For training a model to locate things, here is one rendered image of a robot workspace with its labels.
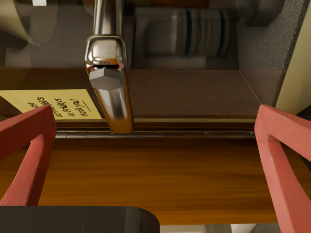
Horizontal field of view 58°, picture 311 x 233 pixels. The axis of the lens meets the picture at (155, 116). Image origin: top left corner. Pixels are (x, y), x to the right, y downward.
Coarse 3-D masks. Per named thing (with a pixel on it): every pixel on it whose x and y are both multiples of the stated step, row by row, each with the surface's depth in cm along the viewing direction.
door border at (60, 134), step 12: (60, 132) 35; (72, 132) 35; (84, 132) 35; (96, 132) 35; (108, 132) 35; (132, 132) 36; (144, 132) 36; (156, 132) 36; (168, 132) 36; (180, 132) 36; (192, 132) 36; (204, 132) 36; (216, 132) 36; (228, 132) 36; (240, 132) 36; (252, 132) 36
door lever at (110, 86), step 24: (96, 0) 11; (120, 0) 11; (96, 24) 11; (120, 24) 11; (96, 48) 10; (120, 48) 10; (96, 72) 10; (120, 72) 10; (120, 96) 12; (120, 120) 16
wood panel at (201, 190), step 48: (96, 144) 44; (144, 144) 44; (192, 144) 44; (240, 144) 45; (0, 192) 35; (48, 192) 36; (96, 192) 36; (144, 192) 36; (192, 192) 37; (240, 192) 37
